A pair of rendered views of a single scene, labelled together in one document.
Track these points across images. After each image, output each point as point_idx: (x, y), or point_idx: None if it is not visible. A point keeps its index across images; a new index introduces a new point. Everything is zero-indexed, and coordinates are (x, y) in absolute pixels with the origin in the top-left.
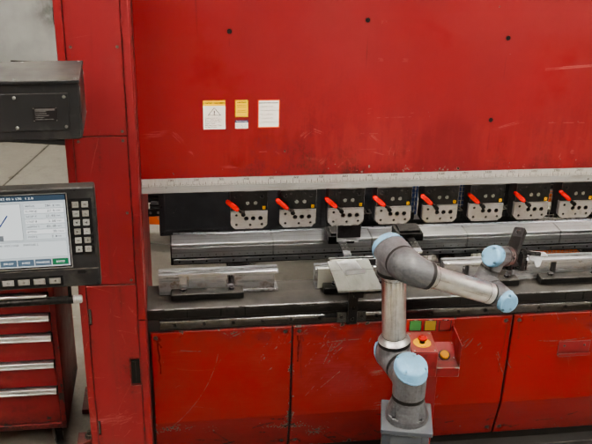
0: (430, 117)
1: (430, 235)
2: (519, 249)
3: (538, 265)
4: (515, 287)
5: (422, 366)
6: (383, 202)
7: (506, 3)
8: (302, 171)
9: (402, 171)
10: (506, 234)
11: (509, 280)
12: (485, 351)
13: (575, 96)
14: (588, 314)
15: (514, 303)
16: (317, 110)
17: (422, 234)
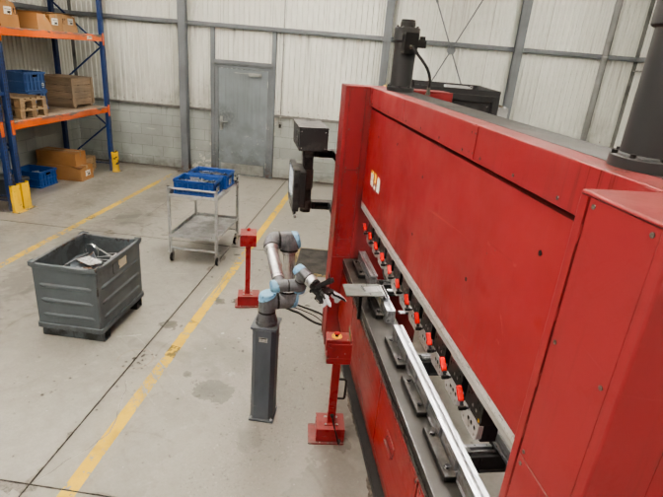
0: (401, 217)
1: None
2: (318, 285)
3: (323, 306)
4: (393, 367)
5: (264, 295)
6: (382, 258)
7: (424, 150)
8: (378, 223)
9: (392, 246)
10: None
11: (395, 360)
12: (374, 394)
13: (434, 241)
14: (396, 424)
15: (270, 287)
16: (384, 190)
17: None
